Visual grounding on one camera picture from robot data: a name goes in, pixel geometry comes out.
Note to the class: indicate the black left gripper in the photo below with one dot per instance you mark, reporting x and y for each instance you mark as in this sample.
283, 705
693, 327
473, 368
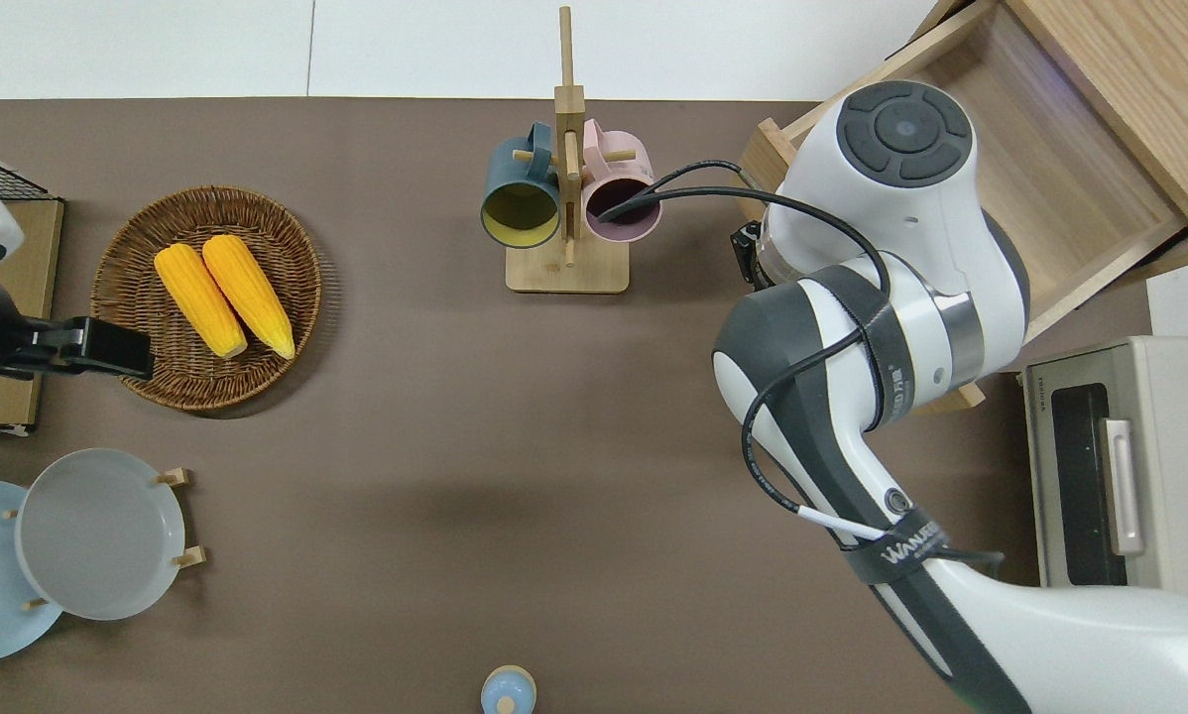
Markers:
108, 349

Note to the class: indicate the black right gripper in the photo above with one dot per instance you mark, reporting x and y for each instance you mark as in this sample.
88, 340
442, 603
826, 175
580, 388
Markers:
748, 253

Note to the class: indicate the wooden drawer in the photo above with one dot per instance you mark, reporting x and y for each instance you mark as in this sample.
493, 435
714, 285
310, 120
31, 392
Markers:
1080, 188

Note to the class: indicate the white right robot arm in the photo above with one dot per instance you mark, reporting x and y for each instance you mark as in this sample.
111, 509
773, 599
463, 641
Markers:
882, 248

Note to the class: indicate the yellow corn cob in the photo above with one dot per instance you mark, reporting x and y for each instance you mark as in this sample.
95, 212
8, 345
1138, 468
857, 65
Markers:
249, 296
199, 300

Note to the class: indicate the round wicker basket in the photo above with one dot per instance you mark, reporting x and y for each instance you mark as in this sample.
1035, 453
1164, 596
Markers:
148, 238

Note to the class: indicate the wooden plate rack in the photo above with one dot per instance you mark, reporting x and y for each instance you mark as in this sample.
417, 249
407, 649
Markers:
179, 477

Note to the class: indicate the pink mug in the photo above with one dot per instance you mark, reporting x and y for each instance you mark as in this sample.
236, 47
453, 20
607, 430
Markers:
609, 159

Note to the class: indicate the wooden mug tree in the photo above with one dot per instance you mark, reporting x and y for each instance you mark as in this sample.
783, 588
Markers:
566, 268

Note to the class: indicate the grey plate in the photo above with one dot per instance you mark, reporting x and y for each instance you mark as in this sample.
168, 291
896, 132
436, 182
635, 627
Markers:
98, 535

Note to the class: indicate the teal mug yellow inside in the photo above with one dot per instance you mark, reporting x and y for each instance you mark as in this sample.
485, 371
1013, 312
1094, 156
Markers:
515, 178

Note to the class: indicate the brown table mat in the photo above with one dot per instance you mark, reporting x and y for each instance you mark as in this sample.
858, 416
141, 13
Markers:
435, 446

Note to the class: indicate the wooden cabinet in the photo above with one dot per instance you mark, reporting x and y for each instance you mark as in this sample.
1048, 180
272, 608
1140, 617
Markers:
1149, 89

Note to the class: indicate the silver toaster oven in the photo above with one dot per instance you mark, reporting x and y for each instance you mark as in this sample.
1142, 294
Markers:
1179, 466

